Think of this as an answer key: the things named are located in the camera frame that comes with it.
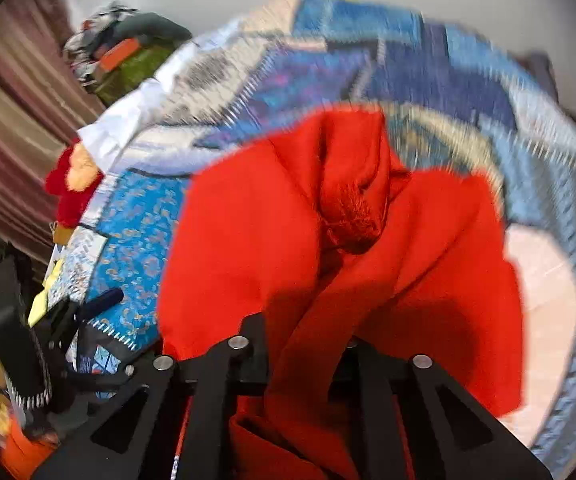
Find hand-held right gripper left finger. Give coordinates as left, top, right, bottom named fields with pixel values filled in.
left=33, top=312, right=271, bottom=480

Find red zip jacket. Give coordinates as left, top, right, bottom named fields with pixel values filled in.
left=157, top=107, right=526, bottom=480

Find striped maroon curtain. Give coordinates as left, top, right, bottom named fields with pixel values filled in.
left=0, top=0, right=106, bottom=266

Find person's left forearm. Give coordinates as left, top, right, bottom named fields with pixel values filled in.
left=0, top=410, right=61, bottom=480

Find pile of clothes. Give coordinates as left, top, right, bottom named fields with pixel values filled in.
left=63, top=2, right=193, bottom=106

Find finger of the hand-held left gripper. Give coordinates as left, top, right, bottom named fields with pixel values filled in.
left=70, top=362, right=136, bottom=396
left=75, top=287, right=125, bottom=322

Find red and yellow plush toy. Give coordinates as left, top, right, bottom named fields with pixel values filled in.
left=44, top=140, right=105, bottom=228

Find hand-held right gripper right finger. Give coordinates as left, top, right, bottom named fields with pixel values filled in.
left=335, top=337, right=551, bottom=480

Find white cloth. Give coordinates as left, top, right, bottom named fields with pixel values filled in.
left=77, top=35, right=203, bottom=171

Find blue patchwork blanket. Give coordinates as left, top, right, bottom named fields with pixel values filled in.
left=28, top=0, right=576, bottom=471

